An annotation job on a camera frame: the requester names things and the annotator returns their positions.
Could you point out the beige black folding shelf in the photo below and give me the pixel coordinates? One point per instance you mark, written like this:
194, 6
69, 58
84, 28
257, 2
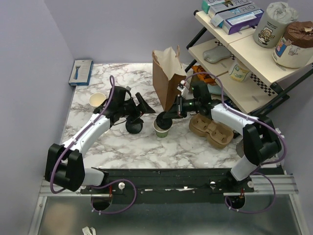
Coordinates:
270, 83

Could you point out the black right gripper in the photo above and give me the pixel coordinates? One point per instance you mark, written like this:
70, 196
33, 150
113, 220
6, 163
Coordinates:
177, 110

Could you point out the purple toothpaste box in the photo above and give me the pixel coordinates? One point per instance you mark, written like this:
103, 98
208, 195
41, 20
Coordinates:
241, 22

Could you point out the grey tissue paper roll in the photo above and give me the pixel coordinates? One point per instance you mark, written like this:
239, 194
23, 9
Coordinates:
273, 23

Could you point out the grey toothpaste box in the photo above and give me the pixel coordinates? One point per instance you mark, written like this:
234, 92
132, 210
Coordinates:
222, 11

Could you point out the black plastic cup lid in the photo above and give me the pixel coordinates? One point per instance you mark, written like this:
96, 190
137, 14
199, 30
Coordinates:
163, 123

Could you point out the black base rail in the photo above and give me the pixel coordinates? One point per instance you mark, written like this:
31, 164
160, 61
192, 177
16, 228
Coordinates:
169, 186

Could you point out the blue razor package box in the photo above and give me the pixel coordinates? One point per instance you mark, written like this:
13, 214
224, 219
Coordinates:
81, 73

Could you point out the blue snack package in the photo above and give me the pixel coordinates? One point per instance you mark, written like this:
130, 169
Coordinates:
231, 107

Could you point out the green paper cup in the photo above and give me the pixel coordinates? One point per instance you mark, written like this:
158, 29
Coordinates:
96, 99
159, 132

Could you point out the grey stone-shaped pouch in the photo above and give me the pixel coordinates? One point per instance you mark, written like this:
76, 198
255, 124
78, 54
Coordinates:
216, 54

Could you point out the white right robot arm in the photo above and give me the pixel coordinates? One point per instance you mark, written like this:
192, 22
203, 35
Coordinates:
260, 142

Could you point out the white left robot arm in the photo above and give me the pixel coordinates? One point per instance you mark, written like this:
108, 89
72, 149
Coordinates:
65, 166

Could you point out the white printed mug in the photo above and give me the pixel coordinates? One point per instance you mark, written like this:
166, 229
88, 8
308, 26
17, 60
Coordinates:
239, 72

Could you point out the brown cardboard cup carrier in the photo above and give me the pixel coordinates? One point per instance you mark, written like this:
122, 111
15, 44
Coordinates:
217, 134

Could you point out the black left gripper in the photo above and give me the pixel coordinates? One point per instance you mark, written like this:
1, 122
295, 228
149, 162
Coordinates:
143, 106

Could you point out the white plastic scrap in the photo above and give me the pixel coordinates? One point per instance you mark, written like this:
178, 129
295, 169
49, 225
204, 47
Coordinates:
89, 231

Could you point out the brown paper bag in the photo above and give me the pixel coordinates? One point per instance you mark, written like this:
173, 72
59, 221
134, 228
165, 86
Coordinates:
168, 72

